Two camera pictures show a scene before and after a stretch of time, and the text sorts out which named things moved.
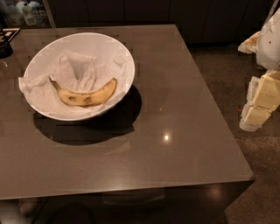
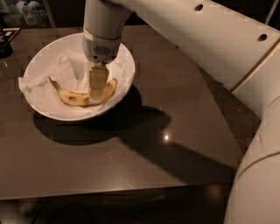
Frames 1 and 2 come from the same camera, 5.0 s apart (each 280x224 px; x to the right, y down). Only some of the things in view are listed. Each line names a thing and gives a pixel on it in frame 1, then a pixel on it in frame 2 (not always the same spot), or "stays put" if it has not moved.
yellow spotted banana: (88, 98) stays put
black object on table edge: (6, 34) stays put
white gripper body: (270, 44) -> (101, 49)
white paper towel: (76, 72) stays put
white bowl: (78, 75) stays put
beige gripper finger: (267, 99) -> (97, 79)
